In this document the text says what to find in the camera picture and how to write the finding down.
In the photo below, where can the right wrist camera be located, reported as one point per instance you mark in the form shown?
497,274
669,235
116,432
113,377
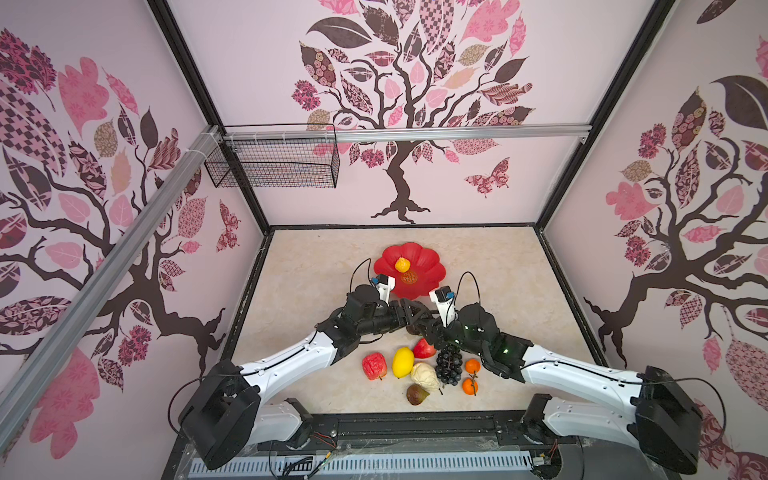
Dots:
444,299

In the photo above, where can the rear aluminium frame rail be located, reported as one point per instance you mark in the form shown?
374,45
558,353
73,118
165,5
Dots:
408,133

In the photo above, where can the upper orange tangerine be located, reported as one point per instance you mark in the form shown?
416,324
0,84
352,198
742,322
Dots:
472,366

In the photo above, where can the red strawberry with green leaves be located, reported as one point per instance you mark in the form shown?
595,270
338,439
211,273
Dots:
423,350

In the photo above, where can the lower orange tangerine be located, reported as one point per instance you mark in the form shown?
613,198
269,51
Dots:
470,386

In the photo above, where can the red flower-shaped fruit bowl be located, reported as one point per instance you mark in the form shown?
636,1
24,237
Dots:
426,273

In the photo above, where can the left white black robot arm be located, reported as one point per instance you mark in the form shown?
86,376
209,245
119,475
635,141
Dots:
230,407

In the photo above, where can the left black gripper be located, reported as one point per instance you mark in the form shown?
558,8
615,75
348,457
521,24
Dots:
407,316

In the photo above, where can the small yellow quince fruit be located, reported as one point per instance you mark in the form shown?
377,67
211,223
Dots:
402,265

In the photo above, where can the black wire mesh basket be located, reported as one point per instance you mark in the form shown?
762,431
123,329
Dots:
277,155

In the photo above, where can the orange tangerine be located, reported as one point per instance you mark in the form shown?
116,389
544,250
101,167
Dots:
470,386
472,366

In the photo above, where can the white slotted cable duct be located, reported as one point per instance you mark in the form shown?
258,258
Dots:
399,463

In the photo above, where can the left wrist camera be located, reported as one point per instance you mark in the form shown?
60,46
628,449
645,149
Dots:
384,286

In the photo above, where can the yellow lemon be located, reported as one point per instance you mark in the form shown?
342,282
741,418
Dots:
403,362

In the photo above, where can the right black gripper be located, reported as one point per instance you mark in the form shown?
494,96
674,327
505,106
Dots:
435,321

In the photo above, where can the aluminium frame rail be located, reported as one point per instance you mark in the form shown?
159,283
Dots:
408,133
22,393

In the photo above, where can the red pomegranate fruit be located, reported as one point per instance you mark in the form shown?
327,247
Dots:
374,366

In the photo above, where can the left aluminium frame rail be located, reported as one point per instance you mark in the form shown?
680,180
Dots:
22,393

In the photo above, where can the brown green fig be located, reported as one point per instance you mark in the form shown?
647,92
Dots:
416,394

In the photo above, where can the black grape bunch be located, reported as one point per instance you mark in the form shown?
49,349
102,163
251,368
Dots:
449,365

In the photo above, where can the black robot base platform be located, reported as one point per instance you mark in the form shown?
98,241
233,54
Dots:
436,432

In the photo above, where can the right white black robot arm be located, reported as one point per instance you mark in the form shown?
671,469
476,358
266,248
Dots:
648,410

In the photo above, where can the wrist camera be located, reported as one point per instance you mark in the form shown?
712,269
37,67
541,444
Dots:
444,299
384,286

